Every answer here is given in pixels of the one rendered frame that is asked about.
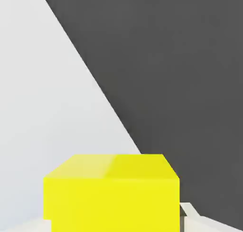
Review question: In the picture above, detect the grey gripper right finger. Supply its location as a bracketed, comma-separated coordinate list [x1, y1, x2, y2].
[179, 202, 242, 232]

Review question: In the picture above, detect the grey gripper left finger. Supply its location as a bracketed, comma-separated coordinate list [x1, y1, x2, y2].
[3, 217, 52, 232]

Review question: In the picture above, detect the small yellow cube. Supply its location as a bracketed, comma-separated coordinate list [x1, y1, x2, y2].
[43, 154, 180, 232]

